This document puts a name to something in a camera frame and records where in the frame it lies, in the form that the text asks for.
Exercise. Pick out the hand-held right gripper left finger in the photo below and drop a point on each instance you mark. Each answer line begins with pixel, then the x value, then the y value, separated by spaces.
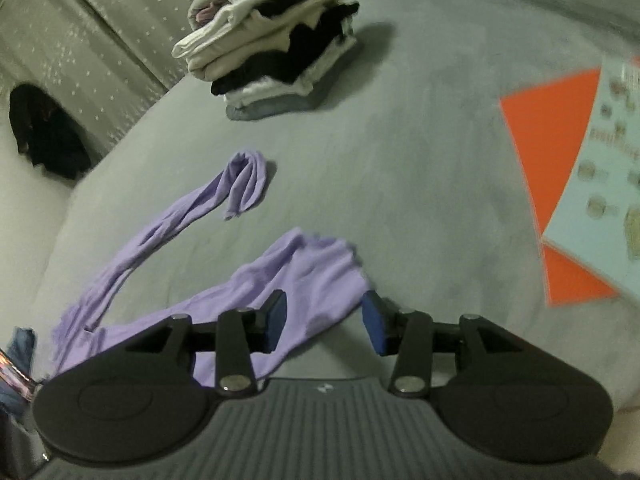
pixel 277 322

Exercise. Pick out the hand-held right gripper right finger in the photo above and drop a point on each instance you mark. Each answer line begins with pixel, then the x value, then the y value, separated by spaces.
pixel 375 325

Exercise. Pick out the purple shirt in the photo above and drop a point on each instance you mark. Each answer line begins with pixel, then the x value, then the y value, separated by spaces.
pixel 300 280

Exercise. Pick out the stack of folded clothes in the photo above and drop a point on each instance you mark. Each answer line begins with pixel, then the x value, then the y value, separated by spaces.
pixel 270 60

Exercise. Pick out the black hanging garment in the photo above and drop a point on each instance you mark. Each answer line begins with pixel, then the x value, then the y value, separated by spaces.
pixel 50 135

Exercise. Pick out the orange paper sheet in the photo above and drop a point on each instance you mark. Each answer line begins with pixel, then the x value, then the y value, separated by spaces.
pixel 545 135

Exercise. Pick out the light blue printed sheet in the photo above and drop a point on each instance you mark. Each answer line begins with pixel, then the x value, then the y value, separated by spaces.
pixel 600 185

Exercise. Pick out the grey star-patterned curtain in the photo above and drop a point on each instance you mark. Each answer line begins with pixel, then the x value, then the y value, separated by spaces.
pixel 100 35

